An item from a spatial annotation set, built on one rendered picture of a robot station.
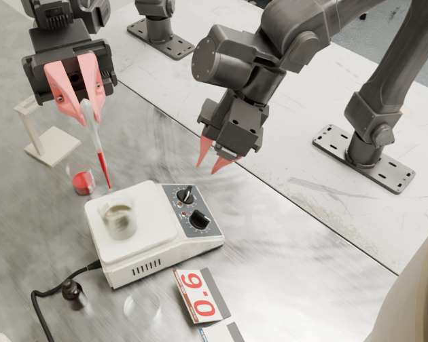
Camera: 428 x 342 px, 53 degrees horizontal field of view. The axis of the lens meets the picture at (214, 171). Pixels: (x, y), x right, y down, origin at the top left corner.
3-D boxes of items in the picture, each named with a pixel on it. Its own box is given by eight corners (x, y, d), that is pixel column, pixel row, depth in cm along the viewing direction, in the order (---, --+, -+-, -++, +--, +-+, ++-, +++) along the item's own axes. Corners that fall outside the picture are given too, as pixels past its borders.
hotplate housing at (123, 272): (195, 191, 82) (193, 163, 75) (225, 247, 74) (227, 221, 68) (79, 234, 76) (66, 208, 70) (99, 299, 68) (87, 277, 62)
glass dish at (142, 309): (162, 326, 65) (161, 321, 64) (126, 332, 65) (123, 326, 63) (159, 292, 69) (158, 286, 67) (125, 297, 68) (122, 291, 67)
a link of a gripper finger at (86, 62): (111, 89, 46) (90, 42, 51) (43, 107, 44) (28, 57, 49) (121, 134, 51) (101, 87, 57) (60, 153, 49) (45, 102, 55)
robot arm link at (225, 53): (204, 100, 54) (253, 13, 47) (183, 60, 59) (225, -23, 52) (274, 114, 60) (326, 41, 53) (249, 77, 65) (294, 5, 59)
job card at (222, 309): (207, 267, 72) (206, 255, 68) (232, 315, 66) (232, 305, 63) (172, 281, 70) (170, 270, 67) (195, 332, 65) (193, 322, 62)
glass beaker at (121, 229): (102, 246, 65) (90, 216, 58) (108, 216, 68) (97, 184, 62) (143, 245, 65) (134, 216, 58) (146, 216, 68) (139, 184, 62)
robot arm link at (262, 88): (233, 104, 58) (259, 61, 55) (218, 80, 62) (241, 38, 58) (271, 112, 62) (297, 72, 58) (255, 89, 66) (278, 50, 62)
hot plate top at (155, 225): (153, 181, 73) (153, 178, 72) (180, 237, 66) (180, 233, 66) (83, 205, 70) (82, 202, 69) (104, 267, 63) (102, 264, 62)
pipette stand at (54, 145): (54, 128, 92) (34, 80, 82) (81, 143, 89) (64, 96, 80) (24, 151, 88) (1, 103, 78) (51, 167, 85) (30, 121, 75)
